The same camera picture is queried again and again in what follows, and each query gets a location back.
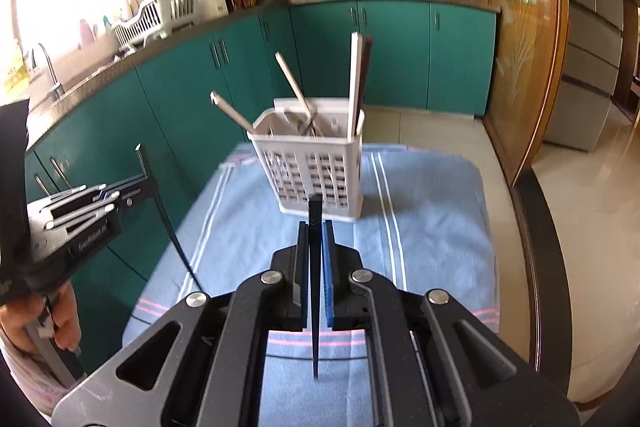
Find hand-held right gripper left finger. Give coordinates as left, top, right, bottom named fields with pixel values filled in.
left=52, top=221, right=309, bottom=427

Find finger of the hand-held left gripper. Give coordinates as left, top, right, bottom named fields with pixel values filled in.
left=37, top=177, right=156, bottom=214
left=45, top=193, right=134, bottom=231

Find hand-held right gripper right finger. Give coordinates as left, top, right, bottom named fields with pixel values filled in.
left=322, top=219, right=582, bottom=427

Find black chopstick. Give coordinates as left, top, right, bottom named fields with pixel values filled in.
left=308, top=194, right=325, bottom=381
left=135, top=145, right=200, bottom=289

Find white plastic utensil basket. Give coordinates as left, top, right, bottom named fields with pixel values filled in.
left=247, top=98, right=366, bottom=222

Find white chopstick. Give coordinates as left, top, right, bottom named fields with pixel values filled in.
left=209, top=91, right=261, bottom=134
left=347, top=31, right=365, bottom=140

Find cream chopstick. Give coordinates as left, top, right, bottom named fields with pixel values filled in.
left=275, top=52, right=319, bottom=121

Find dark red chopstick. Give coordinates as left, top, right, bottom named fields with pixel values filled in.
left=360, top=35, right=374, bottom=113

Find person's left hand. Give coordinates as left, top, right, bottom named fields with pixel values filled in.
left=0, top=282, right=83, bottom=354

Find blue striped towel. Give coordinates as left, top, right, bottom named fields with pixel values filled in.
left=122, top=142, right=501, bottom=427

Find steel sink faucet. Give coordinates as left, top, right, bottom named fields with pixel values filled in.
left=32, top=41, right=65, bottom=99

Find person's patterned clothing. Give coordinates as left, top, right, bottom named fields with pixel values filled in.
left=0, top=332, right=67, bottom=414

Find yellow packet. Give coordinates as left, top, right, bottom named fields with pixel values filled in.
left=0, top=56, right=29, bottom=94

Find white dish rack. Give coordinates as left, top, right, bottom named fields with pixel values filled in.
left=112, top=0, right=201, bottom=51

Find green kitchen cabinets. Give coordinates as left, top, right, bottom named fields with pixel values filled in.
left=25, top=0, right=499, bottom=374

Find wooden glass door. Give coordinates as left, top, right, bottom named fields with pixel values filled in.
left=461, top=0, right=572, bottom=188

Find silver refrigerator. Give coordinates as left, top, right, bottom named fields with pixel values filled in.
left=542, top=0, right=627, bottom=154

